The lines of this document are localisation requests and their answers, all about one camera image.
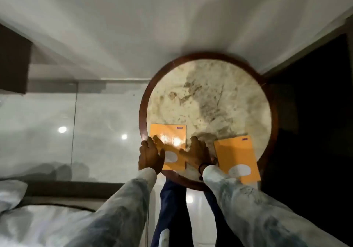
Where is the person's right hand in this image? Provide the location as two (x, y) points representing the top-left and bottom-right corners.
(179, 136), (218, 173)

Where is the black wristband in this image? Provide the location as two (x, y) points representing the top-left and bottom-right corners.
(198, 162), (218, 181)

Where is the person's left forearm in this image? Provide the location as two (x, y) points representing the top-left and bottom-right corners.
(65, 168), (158, 247)

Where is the white shoe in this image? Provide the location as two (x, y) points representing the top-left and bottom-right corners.
(159, 229), (170, 247)

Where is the orange notebook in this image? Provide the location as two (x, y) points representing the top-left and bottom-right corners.
(149, 123), (187, 171)
(214, 135), (261, 185)

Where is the person's leg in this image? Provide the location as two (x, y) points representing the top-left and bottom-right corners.
(151, 179), (194, 247)
(204, 190), (245, 247)

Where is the person's left leg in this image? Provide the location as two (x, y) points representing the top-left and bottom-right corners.
(151, 179), (194, 247)

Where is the person's right forearm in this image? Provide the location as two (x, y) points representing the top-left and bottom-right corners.
(202, 165), (349, 247)

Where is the person's left hand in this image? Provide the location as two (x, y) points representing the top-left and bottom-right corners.
(138, 135), (166, 175)

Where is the round marble table wooden rim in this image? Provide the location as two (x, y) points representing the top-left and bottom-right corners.
(139, 52), (278, 192)

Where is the white bed sheet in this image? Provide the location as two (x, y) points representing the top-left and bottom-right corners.
(0, 204), (149, 247)

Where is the person's right leg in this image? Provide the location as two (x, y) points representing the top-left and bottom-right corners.
(204, 190), (245, 247)

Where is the white pillow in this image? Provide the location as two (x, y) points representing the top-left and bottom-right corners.
(0, 180), (28, 214)

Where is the dark brown bed frame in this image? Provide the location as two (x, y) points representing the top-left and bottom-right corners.
(24, 181), (124, 200)

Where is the brown wooden cabinet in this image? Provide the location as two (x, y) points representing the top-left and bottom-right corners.
(0, 24), (33, 95)

